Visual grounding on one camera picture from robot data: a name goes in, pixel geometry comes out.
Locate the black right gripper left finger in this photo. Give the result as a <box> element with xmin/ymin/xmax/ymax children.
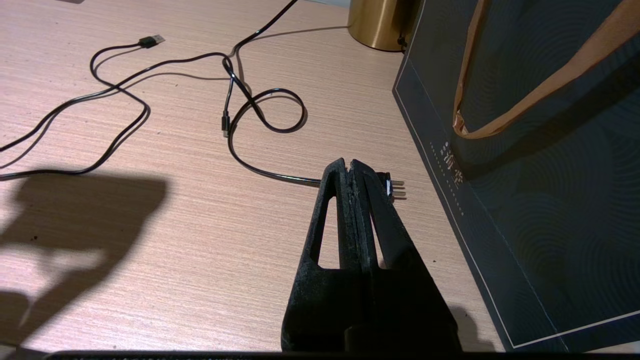
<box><xmin>281</xmin><ymin>158</ymin><xmax>374</xmax><ymax>353</ymax></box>

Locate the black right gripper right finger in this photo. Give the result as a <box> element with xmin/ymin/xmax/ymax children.
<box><xmin>351</xmin><ymin>159</ymin><xmax>462</xmax><ymax>353</ymax></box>

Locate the black lamp power cord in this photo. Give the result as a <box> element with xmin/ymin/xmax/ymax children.
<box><xmin>222</xmin><ymin>0</ymin><xmax>407</xmax><ymax>201</ymax></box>

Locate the black USB cable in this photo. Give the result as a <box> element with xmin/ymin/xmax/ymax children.
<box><xmin>0</xmin><ymin>34</ymin><xmax>236</xmax><ymax>181</ymax></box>

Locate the brass desk lamp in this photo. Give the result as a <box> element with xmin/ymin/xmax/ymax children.
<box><xmin>348</xmin><ymin>0</ymin><xmax>422</xmax><ymax>53</ymax></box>

